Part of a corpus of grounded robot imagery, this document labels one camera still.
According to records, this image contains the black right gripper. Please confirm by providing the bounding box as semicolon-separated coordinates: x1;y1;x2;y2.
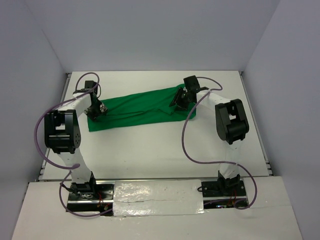
169;86;191;112

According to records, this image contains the green t shirt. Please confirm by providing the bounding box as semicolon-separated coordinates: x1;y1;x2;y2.
87;84;195;132

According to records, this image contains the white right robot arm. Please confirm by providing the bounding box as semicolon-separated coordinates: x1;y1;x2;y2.
169;75;250;197

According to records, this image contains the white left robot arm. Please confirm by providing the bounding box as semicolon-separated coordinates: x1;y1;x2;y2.
44;80;108;200

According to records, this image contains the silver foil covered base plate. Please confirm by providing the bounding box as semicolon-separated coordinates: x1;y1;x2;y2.
112;179;205;217

